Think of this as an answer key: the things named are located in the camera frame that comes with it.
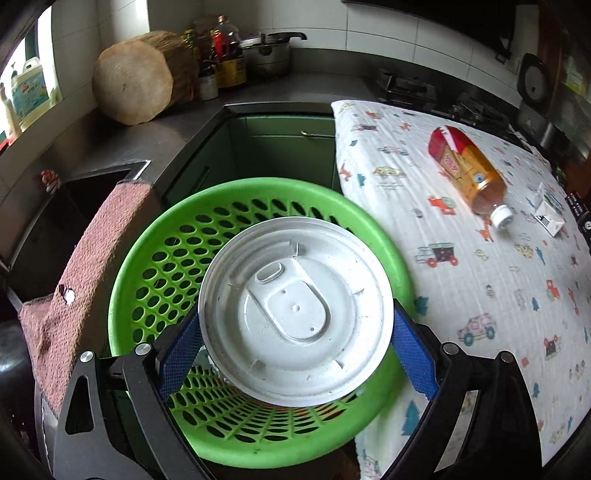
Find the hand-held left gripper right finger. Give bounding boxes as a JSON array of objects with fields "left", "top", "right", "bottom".
[{"left": 383, "top": 298, "right": 541, "bottom": 480}]

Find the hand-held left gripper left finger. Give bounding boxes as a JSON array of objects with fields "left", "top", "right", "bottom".
[{"left": 53, "top": 309, "right": 208, "bottom": 480}]

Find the green plastic basket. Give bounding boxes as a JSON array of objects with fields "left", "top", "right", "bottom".
[{"left": 107, "top": 178, "right": 414, "bottom": 478}]

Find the white plastic lid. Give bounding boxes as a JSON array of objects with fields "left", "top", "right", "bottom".
[{"left": 198, "top": 218, "right": 395, "bottom": 408}]

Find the printed tablecloth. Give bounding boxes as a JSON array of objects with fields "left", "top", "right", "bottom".
[{"left": 331, "top": 99, "right": 591, "bottom": 480}]

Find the pink towel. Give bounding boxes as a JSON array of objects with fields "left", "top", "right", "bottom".
[{"left": 18, "top": 181, "right": 160, "bottom": 416}]

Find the kitchen sink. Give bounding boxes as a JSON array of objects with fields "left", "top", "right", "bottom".
[{"left": 0, "top": 159, "right": 153, "bottom": 301}]

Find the tea bottle with red label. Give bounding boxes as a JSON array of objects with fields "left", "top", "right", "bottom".
[{"left": 427, "top": 126, "right": 514, "bottom": 230}]

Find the small white black carton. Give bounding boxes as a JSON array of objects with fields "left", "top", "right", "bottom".
[{"left": 526, "top": 182, "right": 566, "bottom": 238}]

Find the black printed object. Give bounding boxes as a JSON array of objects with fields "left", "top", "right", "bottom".
[{"left": 566, "top": 191, "right": 591, "bottom": 250}]

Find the black gas stove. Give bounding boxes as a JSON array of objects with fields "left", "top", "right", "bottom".
[{"left": 374, "top": 69, "right": 522, "bottom": 134}]

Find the small white jar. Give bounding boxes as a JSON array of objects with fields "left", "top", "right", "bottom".
[{"left": 198, "top": 69, "right": 219, "bottom": 101}]

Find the round wooden chopping block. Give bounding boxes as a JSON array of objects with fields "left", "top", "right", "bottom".
[{"left": 91, "top": 30, "right": 200, "bottom": 126}]

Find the black rice cooker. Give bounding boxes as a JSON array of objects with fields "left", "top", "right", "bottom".
[{"left": 516, "top": 53, "right": 561, "bottom": 144}]

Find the large cooking oil bottle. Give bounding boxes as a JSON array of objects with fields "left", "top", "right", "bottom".
[{"left": 212, "top": 15, "right": 247, "bottom": 89}]

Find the detergent bottle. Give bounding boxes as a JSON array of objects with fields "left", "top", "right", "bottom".
[{"left": 10, "top": 56, "right": 51, "bottom": 130}]

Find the yellow capped sauce bottle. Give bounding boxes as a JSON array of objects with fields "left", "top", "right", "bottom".
[{"left": 182, "top": 28, "right": 211, "bottom": 75}]

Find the steel cooking pot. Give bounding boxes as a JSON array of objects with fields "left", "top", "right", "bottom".
[{"left": 240, "top": 31, "right": 308, "bottom": 78}]

